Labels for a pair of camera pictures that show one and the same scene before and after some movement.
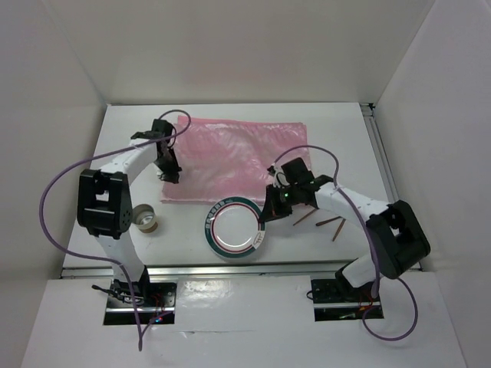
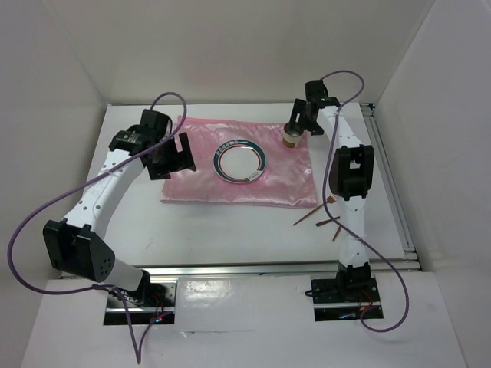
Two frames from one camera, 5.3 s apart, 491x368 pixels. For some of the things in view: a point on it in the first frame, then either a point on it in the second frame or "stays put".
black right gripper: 272,208 -> 300,106
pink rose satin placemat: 222,159 stays put
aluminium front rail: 268,271 stays put
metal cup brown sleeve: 143,218 -> 292,136
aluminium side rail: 371,111 stays put
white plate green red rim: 233,227 -> 239,161
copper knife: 338,230 stays put
